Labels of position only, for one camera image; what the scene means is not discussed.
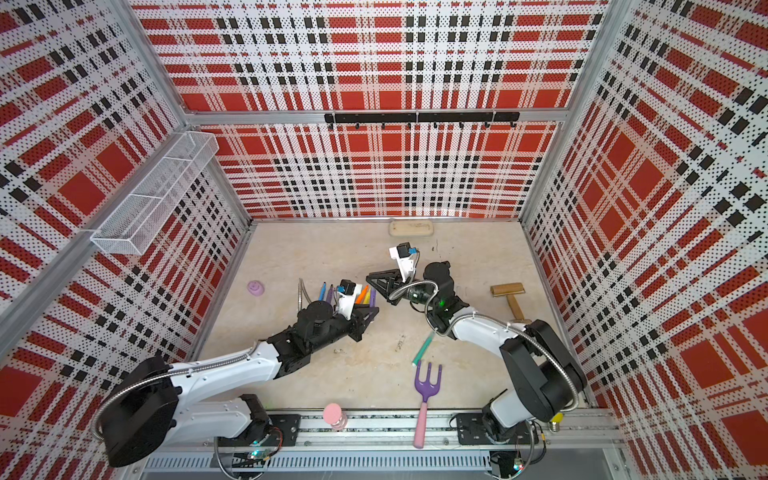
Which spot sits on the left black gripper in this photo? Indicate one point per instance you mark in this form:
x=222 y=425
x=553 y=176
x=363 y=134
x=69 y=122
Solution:
x=359 y=326

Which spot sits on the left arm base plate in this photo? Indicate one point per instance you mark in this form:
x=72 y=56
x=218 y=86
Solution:
x=281 y=429

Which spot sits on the yellow light bulb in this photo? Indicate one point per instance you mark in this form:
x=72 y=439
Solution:
x=554 y=425

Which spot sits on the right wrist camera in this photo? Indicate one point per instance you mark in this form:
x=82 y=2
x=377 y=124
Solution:
x=406 y=258

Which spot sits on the pink cylindrical cup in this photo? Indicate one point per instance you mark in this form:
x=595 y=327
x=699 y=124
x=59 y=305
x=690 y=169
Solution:
x=335 y=417

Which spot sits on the white wire mesh shelf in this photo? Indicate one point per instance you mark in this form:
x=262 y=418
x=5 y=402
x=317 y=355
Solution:
x=136 y=221

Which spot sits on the purple smiley toy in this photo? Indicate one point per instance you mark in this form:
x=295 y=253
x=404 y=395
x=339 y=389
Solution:
x=255 y=288

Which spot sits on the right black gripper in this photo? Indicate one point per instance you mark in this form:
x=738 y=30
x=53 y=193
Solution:
x=393 y=283

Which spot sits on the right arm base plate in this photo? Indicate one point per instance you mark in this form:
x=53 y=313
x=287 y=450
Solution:
x=474 y=429

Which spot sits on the black hook rail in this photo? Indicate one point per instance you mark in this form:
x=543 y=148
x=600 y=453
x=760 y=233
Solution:
x=358 y=119

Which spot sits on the purple garden fork pink handle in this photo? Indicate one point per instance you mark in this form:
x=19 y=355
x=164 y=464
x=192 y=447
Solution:
x=427 y=390

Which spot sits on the orange marker pen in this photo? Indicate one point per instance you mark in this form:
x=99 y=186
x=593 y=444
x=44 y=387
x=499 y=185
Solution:
x=363 y=295

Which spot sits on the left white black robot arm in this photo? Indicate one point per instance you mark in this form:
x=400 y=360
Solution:
x=159 y=403

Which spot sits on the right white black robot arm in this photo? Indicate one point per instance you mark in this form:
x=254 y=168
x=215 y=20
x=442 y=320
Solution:
x=546 y=379

